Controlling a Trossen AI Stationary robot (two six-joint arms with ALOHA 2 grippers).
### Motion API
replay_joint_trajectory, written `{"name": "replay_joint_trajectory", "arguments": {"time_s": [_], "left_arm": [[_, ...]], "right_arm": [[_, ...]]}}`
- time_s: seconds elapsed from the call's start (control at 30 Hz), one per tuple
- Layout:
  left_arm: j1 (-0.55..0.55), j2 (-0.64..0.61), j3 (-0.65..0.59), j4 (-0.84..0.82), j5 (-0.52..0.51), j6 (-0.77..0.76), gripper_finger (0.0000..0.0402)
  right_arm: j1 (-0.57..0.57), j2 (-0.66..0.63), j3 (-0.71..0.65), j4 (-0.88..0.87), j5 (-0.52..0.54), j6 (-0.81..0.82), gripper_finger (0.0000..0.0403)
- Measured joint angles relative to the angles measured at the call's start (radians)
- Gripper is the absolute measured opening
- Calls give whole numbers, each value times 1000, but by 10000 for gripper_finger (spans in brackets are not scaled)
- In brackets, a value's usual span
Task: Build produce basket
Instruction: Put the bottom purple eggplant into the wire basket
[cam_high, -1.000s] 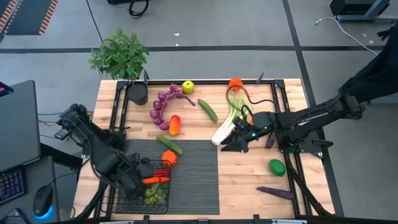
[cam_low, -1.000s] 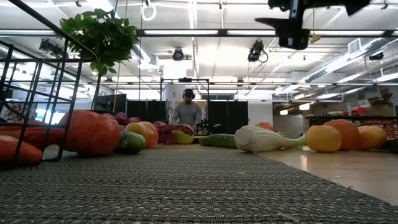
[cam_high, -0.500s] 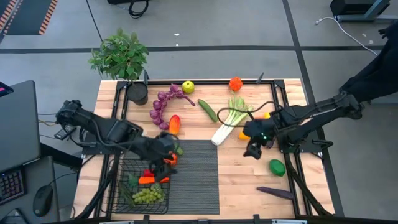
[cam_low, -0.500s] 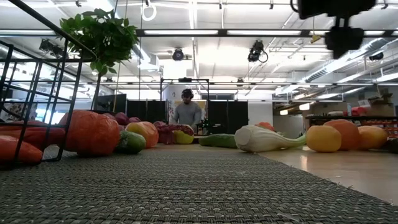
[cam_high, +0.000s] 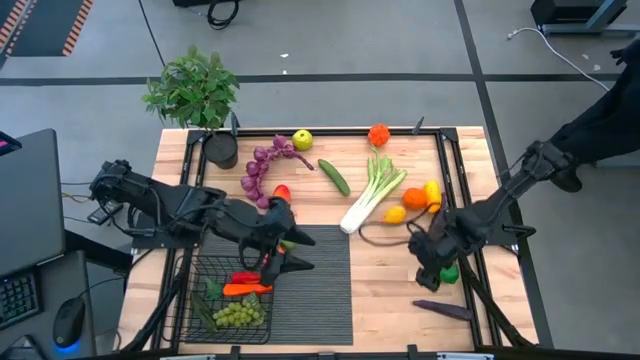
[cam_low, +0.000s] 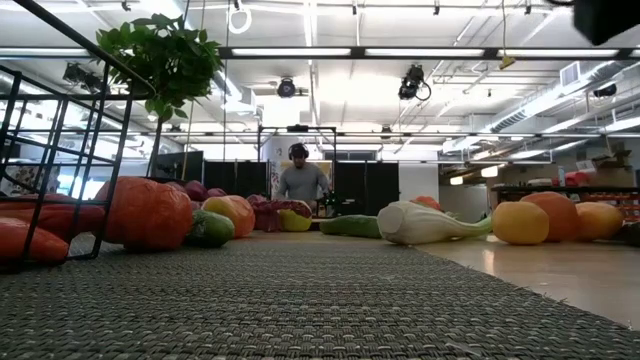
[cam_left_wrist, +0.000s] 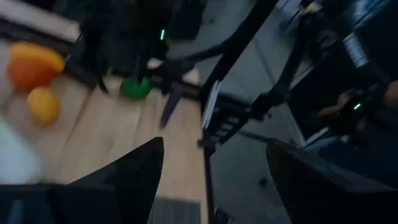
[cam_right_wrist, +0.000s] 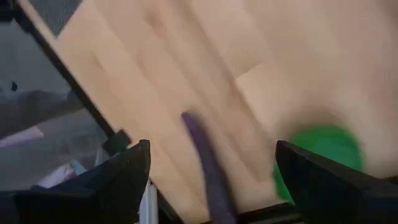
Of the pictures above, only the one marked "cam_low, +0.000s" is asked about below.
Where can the yellow lemon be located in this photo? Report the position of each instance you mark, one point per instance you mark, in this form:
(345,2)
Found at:
(520,223)

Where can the green cucumber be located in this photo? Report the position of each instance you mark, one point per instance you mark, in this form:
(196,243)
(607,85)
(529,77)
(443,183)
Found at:
(350,227)

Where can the cardboard box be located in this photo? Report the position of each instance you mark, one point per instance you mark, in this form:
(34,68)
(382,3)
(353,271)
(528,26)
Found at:
(612,170)

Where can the person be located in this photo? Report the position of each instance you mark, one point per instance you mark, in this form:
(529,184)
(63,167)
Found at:
(302,182)

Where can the red chili pepper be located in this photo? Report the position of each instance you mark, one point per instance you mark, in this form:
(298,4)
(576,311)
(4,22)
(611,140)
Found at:
(50,212)

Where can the black headphones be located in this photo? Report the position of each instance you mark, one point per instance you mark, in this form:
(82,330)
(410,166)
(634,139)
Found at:
(291,152)

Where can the white and green leek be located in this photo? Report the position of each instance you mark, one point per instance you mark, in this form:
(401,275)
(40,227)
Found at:
(425,225)

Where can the dark purple eggplant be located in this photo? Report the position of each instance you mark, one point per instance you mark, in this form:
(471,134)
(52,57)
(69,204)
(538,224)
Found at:
(632,234)

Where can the black hanging camera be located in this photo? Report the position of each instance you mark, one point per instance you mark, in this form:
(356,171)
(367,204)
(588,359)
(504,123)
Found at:
(412,80)

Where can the black overhead rig beam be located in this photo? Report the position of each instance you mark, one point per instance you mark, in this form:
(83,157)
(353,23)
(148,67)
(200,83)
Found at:
(625,52)

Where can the potted green plant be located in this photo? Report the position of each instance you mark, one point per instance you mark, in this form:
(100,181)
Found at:
(165,60)

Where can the grey woven placemat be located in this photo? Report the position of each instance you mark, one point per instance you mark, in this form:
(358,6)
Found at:
(300,310)

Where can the black room divider panel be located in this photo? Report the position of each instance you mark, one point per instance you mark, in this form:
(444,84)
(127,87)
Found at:
(370,185)
(235,177)

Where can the round hanging camera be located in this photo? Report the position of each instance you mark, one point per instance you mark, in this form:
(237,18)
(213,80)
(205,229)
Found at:
(286,88)

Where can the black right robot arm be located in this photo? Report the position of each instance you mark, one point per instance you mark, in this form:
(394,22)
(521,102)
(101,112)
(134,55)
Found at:
(610,17)

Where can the black metal gantry frame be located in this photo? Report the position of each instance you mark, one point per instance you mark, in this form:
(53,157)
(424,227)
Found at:
(297,128)

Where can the distant black robot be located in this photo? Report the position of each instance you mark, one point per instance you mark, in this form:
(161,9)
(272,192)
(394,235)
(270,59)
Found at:
(332,204)

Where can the red carrot toy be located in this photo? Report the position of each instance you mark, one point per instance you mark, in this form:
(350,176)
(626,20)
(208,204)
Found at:
(30,242)

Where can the round orange fruit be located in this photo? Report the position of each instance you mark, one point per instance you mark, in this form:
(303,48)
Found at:
(557,212)

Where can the red plastic bin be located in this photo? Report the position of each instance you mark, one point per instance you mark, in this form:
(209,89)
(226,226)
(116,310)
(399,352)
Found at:
(577,178)

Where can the yellow bell pepper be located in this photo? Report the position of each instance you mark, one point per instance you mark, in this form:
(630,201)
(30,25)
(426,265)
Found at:
(600,220)

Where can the yellow hanging tag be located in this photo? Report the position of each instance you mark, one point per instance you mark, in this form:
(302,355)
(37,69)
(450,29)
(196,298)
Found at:
(506,63)

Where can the light green zucchini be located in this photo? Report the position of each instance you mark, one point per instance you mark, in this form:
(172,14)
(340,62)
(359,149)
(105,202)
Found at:
(212,230)

